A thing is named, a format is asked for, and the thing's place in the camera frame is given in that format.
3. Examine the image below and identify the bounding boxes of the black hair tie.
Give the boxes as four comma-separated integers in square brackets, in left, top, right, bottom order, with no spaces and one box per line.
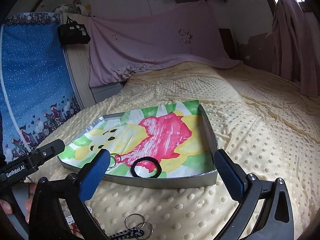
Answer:
[130,156,162,179]

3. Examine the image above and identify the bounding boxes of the black keychain with rings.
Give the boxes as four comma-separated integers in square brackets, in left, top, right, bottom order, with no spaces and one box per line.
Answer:
[108,213,154,240]

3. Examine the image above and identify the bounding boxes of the left hand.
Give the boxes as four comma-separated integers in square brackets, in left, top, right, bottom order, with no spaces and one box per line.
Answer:
[1,183,37,224]

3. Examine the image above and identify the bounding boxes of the blue patterned fabric wardrobe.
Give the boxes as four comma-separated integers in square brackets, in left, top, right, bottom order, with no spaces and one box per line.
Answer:
[1,12,80,163]

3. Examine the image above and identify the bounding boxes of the grey metal tray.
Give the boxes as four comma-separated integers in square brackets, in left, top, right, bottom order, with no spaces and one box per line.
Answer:
[57,104,219,190]

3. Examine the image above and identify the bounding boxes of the wooden headboard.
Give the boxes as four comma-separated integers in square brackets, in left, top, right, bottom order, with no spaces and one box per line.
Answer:
[60,12,124,110]

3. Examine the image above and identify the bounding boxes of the yellow dotted blanket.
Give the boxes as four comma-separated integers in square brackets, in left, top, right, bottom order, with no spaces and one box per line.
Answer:
[46,63,319,239]

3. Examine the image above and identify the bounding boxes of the black hanging bag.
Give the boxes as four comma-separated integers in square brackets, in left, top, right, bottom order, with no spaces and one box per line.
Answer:
[57,17,91,46]

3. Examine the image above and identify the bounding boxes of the pink sheet on headboard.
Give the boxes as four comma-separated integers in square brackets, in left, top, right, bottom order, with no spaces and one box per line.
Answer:
[89,1,241,88]

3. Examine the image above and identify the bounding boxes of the pink curtain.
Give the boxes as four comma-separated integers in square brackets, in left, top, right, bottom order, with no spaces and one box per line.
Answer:
[272,0,319,97]

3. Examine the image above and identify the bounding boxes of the silver ring in tray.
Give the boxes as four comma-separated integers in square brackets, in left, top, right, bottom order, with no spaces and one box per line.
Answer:
[106,152,123,173]

